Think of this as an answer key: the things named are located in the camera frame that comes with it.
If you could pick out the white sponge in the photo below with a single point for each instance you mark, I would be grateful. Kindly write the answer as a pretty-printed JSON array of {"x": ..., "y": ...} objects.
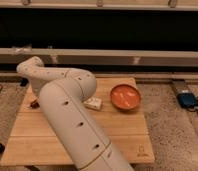
[{"x": 93, "y": 103}]

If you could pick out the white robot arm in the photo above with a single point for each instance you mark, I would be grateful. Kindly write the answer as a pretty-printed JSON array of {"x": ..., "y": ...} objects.
[{"x": 61, "y": 93}]

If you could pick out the orange ceramic bowl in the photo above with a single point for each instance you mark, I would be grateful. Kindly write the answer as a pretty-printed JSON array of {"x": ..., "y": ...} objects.
[{"x": 125, "y": 97}]

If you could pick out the brown sausage toy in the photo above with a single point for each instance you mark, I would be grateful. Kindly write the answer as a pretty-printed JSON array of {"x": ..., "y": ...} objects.
[{"x": 34, "y": 104}]

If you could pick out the black table clamp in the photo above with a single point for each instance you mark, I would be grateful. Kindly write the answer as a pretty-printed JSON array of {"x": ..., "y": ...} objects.
[{"x": 24, "y": 82}]

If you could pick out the wooden table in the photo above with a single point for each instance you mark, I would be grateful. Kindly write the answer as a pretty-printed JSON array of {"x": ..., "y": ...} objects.
[{"x": 32, "y": 141}]

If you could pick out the blue electronic box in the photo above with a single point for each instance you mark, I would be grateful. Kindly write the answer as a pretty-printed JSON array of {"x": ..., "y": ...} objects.
[{"x": 187, "y": 100}]

